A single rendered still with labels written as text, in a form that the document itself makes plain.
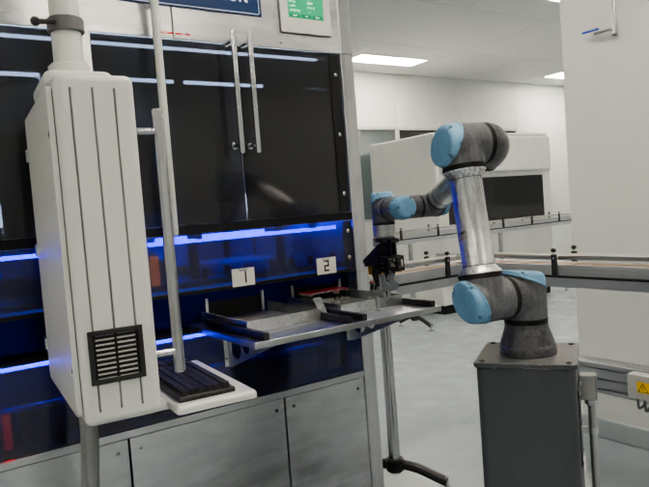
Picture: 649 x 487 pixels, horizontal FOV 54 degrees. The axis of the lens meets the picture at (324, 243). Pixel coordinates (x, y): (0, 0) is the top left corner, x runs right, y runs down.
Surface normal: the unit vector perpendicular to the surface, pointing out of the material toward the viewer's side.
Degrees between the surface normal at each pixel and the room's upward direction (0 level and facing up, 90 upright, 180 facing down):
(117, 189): 90
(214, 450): 90
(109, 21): 90
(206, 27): 90
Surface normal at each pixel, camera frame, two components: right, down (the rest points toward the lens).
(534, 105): 0.56, 0.00
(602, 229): -0.83, 0.09
